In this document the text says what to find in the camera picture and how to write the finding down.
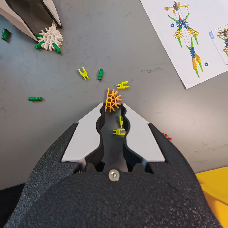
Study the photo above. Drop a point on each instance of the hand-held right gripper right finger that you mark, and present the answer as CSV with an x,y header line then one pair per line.
x,y
144,142

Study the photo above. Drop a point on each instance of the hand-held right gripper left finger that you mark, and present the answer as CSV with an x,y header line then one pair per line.
x,y
83,140

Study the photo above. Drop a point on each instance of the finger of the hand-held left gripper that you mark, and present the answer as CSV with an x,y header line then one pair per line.
x,y
10,14
51,10

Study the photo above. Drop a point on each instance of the white plastic rod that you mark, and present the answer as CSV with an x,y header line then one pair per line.
x,y
54,25

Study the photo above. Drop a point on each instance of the white snowflake connector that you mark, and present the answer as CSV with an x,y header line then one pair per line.
x,y
52,38

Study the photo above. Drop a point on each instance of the short green rod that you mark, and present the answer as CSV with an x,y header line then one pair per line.
x,y
39,45
5,34
100,74
57,49
38,35
35,98

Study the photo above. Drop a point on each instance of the orange half-circle connector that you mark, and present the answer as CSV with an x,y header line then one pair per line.
x,y
107,99

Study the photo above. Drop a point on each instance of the yellow clip connector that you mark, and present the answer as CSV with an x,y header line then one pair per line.
x,y
121,122
122,85
118,132
83,73

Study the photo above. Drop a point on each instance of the red plastic connector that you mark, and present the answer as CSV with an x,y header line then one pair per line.
x,y
167,137

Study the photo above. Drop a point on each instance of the yellow box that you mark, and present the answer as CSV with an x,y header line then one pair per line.
x,y
215,196

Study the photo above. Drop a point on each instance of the printed instruction sheet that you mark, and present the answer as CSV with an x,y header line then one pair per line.
x,y
204,44

